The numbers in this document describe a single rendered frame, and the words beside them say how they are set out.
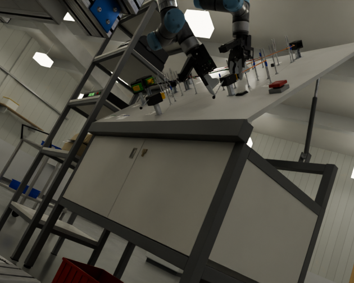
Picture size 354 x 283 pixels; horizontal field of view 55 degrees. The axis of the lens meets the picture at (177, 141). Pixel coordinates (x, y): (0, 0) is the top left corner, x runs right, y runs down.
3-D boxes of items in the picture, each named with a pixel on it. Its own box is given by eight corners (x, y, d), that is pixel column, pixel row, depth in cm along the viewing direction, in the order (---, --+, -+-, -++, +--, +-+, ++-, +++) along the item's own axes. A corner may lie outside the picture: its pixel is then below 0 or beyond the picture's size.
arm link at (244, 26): (240, 19, 147) (227, 24, 154) (240, 30, 148) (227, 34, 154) (253, 23, 152) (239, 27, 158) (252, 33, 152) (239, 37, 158)
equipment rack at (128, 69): (10, 259, 181) (155, -4, 232) (-10, 231, 229) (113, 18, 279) (88, 283, 209) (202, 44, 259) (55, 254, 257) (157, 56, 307)
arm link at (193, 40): (178, 44, 141) (182, 47, 149) (183, 54, 141) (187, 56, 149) (193, 34, 139) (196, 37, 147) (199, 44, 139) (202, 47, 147)
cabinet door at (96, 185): (106, 217, 146) (145, 137, 157) (62, 196, 189) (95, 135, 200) (109, 219, 147) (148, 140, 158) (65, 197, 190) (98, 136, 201)
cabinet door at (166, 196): (187, 255, 102) (233, 141, 113) (105, 217, 145) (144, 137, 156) (193, 258, 104) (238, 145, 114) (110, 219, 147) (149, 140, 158)
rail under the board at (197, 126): (237, 135, 108) (244, 118, 110) (86, 131, 201) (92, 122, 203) (247, 144, 111) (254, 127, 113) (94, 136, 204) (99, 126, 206)
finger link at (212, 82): (223, 88, 140) (212, 69, 140) (210, 96, 141) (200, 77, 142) (224, 89, 143) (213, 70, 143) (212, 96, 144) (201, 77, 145)
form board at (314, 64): (95, 124, 204) (94, 122, 203) (209, 72, 260) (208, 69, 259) (248, 123, 111) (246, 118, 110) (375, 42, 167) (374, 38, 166)
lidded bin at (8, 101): (8, 109, 1228) (12, 103, 1235) (16, 112, 1210) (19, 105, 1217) (-2, 102, 1187) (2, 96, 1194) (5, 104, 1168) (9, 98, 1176)
